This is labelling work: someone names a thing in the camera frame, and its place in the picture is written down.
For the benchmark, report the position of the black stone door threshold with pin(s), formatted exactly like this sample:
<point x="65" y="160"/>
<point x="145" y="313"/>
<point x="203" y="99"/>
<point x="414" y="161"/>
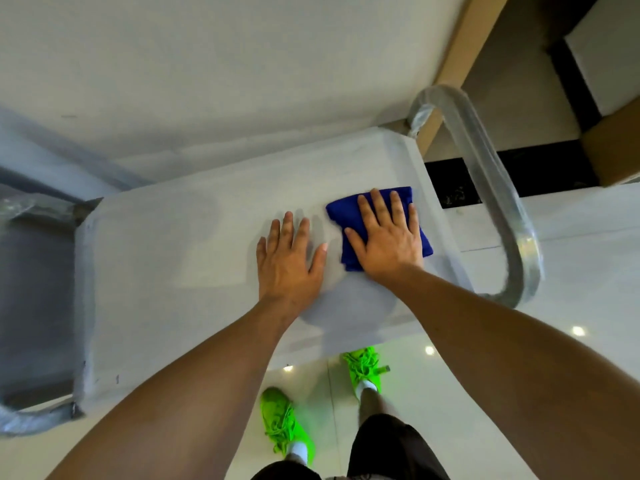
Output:
<point x="540" y="169"/>

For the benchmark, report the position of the neon green right shoe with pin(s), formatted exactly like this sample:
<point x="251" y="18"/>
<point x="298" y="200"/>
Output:
<point x="362" y="364"/>

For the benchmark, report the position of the person's right forearm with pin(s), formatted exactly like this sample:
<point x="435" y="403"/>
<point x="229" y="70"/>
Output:
<point x="515" y="379"/>

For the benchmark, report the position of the white sock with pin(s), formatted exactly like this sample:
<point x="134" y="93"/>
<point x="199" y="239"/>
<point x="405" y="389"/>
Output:
<point x="366" y="388"/>
<point x="299" y="450"/>

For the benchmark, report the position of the wooden door frame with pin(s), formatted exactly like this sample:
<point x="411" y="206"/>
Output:
<point x="470" y="49"/>

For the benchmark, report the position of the person's left hand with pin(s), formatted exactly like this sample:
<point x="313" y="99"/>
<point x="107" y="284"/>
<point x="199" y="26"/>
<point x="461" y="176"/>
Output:
<point x="287" y="274"/>

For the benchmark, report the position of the stainless steel service trolley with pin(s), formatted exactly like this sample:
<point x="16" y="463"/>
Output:
<point x="497" y="194"/>

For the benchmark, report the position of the neon green shoe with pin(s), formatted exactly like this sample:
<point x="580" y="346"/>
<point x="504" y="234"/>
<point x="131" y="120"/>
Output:
<point x="362" y="364"/>
<point x="280" y="419"/>

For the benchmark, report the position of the person's right leg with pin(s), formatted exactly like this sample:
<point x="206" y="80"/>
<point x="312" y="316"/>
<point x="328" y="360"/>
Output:
<point x="376" y="402"/>

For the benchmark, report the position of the black shorts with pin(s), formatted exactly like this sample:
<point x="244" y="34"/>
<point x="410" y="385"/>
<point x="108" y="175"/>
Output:
<point x="395" y="449"/>

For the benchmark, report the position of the person's right hand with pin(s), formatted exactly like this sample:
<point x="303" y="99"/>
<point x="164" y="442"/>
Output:
<point x="392" y="249"/>

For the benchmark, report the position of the person's left forearm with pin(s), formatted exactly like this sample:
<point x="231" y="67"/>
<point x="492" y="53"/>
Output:
<point x="185" y="399"/>

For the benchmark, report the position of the blue cloth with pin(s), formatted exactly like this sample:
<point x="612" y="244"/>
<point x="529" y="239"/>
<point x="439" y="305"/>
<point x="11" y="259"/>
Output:
<point x="345" y="212"/>

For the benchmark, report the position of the neon green left shoe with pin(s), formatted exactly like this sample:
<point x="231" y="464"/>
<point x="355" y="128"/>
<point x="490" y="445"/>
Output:
<point x="280" y="419"/>

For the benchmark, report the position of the white right sock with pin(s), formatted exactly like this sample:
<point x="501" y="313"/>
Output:
<point x="366" y="388"/>

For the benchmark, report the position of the white left sock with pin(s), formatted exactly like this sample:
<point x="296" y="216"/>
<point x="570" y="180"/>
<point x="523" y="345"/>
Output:
<point x="299" y="450"/>

